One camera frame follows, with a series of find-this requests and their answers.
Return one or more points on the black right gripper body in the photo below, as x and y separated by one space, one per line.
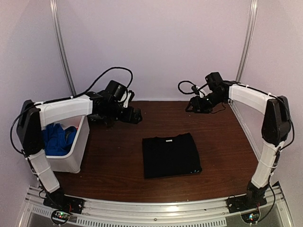
206 106

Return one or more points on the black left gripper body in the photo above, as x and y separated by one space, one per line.
116 115

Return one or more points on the black garment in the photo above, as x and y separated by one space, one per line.
170 156

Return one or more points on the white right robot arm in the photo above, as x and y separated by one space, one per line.
276 124

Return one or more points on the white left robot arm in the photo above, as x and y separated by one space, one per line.
34 117

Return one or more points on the white plastic laundry bin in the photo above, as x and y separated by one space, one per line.
71 162

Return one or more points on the blue garment in bin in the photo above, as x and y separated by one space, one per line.
58 141

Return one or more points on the right aluminium frame post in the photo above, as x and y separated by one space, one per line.
248 38

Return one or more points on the aluminium frame post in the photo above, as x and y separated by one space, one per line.
60 43
248 38

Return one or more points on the front aluminium rail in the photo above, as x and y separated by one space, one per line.
205 213

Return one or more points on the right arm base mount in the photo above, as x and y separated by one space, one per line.
248 204

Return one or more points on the left aluminium frame post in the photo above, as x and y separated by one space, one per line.
60 43

